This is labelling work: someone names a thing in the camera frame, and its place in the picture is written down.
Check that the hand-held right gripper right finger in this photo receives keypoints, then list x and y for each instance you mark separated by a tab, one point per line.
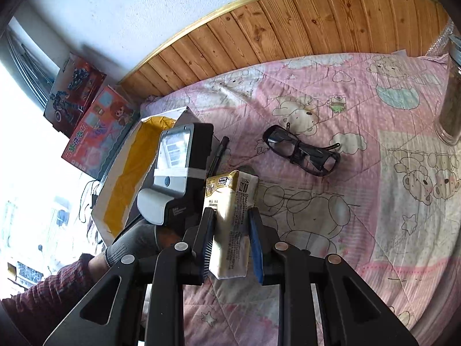
256	252

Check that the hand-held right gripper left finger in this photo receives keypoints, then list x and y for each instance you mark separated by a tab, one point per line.
207	245

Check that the small beige drink carton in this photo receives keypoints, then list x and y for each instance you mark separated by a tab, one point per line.
230	223

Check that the white yellow-taped cardboard box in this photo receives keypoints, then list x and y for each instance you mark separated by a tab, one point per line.
122	187

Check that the person's left forearm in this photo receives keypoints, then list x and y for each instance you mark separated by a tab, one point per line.
46	295

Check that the person's left hand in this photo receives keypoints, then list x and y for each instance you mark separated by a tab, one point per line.
137	239

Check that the black marker pen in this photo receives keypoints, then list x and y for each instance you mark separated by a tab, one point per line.
220	151

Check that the pink cartoon printed blanket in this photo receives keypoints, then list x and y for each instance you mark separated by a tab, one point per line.
324	223

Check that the pink washing machine toy box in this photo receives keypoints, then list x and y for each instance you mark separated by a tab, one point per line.
97	133

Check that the black glasses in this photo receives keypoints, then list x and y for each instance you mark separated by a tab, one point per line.
297	149

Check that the dark robot toy box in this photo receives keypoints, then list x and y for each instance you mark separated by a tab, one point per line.
75	90

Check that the glass jar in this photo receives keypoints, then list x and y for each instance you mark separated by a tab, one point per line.
452	97

